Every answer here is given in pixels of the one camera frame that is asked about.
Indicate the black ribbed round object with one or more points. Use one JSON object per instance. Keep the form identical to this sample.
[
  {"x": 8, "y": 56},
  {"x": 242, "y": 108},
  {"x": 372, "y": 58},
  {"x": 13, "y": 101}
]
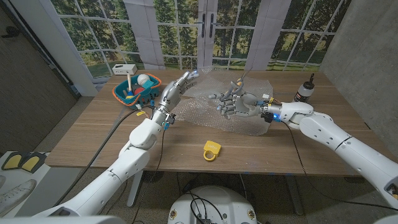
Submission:
[{"x": 154, "y": 176}]

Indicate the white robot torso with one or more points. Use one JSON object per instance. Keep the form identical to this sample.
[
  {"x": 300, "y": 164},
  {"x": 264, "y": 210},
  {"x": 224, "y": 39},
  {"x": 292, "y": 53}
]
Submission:
[{"x": 224, "y": 199}]

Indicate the red round toy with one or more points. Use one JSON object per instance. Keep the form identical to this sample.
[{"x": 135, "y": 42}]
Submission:
[{"x": 139, "y": 91}]

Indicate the teal basket orange rim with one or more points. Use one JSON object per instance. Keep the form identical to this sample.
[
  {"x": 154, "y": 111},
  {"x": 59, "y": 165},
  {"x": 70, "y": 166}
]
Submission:
[{"x": 119, "y": 93}]

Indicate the white baseball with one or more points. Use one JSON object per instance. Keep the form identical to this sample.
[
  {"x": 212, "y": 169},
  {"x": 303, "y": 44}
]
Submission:
[{"x": 143, "y": 79}]

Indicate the grey table leg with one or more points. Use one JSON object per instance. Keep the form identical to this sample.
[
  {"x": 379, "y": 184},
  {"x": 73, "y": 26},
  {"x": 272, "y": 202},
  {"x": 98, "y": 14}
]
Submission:
[{"x": 293, "y": 196}]

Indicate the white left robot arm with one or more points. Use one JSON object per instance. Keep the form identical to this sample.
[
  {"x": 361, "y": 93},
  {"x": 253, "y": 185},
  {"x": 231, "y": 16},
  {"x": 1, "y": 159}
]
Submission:
[{"x": 130, "y": 155}]

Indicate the teal block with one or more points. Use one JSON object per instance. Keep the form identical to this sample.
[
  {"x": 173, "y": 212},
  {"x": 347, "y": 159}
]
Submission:
[{"x": 147, "y": 84}]

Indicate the black slipper yellow insole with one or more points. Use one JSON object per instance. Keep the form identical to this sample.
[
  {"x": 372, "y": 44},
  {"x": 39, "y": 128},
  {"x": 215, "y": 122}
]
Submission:
[
  {"x": 31, "y": 163},
  {"x": 12, "y": 161}
]

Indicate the yellow padlock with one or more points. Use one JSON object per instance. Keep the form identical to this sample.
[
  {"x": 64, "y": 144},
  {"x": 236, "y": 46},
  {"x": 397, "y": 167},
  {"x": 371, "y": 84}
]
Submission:
[{"x": 213, "y": 147}]

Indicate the clear dispenser bottle black cap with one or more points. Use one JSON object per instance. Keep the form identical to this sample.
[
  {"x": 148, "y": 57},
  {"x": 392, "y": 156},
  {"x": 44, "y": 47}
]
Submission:
[{"x": 303, "y": 93}]

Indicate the clear bubble wrap sheet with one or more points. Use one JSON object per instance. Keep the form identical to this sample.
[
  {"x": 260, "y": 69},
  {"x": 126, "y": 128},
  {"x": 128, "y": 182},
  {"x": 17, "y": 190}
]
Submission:
[{"x": 202, "y": 109}]

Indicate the printed forest window backdrop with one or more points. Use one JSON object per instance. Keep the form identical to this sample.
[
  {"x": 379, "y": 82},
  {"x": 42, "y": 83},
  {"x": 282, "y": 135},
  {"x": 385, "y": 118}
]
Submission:
[{"x": 248, "y": 31}]

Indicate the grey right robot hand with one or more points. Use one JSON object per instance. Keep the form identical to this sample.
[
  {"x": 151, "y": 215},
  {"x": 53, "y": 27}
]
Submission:
[{"x": 244, "y": 104}]

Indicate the white sneaker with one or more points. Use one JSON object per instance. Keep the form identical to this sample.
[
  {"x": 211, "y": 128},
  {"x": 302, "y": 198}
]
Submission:
[{"x": 15, "y": 194}]

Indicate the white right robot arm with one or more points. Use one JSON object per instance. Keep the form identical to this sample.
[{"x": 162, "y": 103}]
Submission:
[{"x": 329, "y": 133}]

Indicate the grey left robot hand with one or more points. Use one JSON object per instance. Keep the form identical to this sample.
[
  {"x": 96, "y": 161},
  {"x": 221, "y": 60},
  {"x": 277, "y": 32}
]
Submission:
[{"x": 171, "y": 93}]

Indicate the white power box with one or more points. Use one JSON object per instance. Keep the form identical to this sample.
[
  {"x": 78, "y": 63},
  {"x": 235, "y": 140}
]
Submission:
[{"x": 124, "y": 69}]

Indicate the grey tape strip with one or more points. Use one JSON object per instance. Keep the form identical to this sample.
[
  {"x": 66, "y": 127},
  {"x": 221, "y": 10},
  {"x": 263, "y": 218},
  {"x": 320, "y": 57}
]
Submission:
[{"x": 105, "y": 140}]

